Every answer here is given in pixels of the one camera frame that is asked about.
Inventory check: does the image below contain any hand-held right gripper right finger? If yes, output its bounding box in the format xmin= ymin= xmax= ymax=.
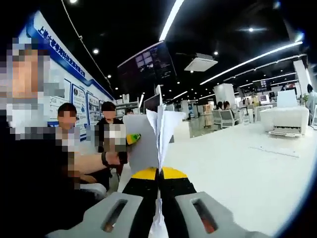
xmin=160 ymin=167 xmax=269 ymax=238

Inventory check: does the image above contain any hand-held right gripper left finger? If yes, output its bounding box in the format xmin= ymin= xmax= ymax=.
xmin=46 ymin=168 xmax=159 ymax=238

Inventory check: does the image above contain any stack of white printing papers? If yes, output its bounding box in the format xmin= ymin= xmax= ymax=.
xmin=123 ymin=85 xmax=187 ymax=238

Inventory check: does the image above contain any person's left hand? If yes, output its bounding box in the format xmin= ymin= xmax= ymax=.
xmin=106 ymin=150 xmax=128 ymax=166

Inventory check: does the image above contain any hanging display screen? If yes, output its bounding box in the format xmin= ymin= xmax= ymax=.
xmin=117 ymin=41 xmax=178 ymax=94

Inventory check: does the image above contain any white office chair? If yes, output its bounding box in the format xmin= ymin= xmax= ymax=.
xmin=212 ymin=109 xmax=239 ymax=128

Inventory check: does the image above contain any ceiling air conditioner unit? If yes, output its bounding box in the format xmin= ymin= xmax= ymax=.
xmin=184 ymin=53 xmax=218 ymax=72

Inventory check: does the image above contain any person's black shirt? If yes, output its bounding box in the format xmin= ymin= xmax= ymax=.
xmin=0 ymin=123 xmax=100 ymax=224

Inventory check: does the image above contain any white printer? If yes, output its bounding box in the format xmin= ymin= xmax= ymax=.
xmin=259 ymin=89 xmax=310 ymax=138

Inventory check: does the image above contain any blue and white wall poster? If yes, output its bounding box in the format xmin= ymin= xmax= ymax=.
xmin=24 ymin=11 xmax=115 ymax=139

